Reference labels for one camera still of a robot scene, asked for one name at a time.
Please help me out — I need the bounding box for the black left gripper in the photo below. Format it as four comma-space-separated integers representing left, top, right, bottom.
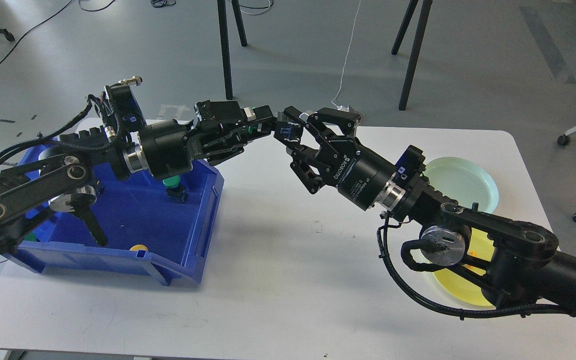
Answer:
138, 100, 277, 180

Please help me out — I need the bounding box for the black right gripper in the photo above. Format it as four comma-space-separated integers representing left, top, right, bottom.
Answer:
282, 106, 402, 211

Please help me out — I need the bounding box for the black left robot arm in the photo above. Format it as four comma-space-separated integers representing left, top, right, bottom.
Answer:
0, 76, 277, 255

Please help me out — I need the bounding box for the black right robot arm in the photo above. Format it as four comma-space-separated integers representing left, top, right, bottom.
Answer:
274, 106, 576, 319

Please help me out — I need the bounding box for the light green plate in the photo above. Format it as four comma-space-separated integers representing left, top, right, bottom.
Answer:
423, 156, 499, 214

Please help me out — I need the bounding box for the yellow plate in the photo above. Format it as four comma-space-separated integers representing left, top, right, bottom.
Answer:
433, 228, 495, 307

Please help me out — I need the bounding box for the green push button corner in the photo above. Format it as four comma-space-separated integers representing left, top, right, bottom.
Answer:
23, 232, 38, 242

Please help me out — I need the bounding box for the white power adapter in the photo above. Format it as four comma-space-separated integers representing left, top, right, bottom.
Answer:
336, 105, 364, 117

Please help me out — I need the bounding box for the blue plastic bin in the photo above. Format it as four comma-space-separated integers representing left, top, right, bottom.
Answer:
5, 160, 224, 286

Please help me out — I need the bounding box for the black stand leg left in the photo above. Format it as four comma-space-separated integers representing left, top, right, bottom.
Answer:
216, 0, 249, 101

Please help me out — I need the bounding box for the black stand leg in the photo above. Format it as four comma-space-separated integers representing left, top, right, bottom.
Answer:
216, 0, 249, 101
391, 0, 434, 111

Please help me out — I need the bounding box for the black stand leg right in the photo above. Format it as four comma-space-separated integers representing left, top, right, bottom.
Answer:
391, 0, 434, 111

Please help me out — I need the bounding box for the white cable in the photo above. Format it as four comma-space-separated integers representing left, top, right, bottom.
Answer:
331, 0, 363, 107

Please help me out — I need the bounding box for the black floor cable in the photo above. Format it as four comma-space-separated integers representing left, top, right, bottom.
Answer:
0, 0, 119, 89

